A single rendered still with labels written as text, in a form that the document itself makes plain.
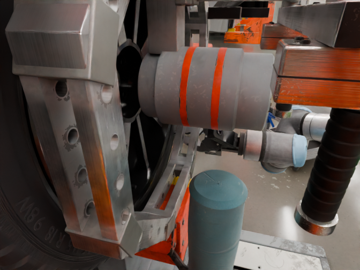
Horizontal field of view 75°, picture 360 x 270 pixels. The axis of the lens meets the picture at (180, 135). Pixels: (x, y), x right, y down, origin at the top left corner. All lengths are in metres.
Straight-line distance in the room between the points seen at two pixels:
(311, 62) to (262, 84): 0.15
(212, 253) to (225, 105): 0.23
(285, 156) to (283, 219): 0.76
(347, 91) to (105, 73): 0.19
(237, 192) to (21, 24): 0.31
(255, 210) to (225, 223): 1.06
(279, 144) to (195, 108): 0.37
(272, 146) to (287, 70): 0.48
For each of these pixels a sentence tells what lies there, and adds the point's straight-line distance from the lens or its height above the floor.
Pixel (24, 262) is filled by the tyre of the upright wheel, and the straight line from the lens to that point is 0.31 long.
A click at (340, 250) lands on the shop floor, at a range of 1.41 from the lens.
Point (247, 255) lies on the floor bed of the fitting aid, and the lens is 1.13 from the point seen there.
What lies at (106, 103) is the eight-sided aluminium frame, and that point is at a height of 0.91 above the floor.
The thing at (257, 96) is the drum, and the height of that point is 0.86.
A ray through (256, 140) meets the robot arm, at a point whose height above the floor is 0.66.
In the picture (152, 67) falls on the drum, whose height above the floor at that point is 0.89.
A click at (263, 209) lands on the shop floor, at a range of 1.44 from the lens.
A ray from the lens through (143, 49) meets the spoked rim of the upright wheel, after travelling 0.52.
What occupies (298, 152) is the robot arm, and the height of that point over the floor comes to 0.64.
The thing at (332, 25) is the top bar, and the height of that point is 0.96.
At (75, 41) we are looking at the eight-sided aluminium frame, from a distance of 0.17.
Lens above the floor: 0.97
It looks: 28 degrees down
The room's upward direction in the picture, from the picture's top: straight up
